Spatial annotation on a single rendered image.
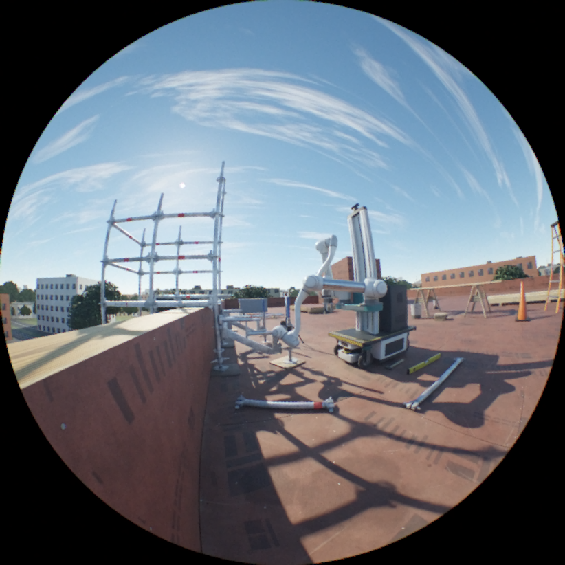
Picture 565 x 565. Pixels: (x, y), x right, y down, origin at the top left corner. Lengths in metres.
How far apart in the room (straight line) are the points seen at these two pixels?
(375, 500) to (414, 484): 0.18
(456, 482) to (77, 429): 1.11
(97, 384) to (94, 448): 0.11
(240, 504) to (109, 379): 0.67
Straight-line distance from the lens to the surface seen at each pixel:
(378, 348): 1.94
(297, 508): 0.86
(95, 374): 0.36
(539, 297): 7.08
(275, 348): 2.04
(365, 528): 0.84
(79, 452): 0.34
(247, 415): 1.31
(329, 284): 1.53
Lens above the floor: 0.79
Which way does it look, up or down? 4 degrees up
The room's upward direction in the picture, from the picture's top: 2 degrees counter-clockwise
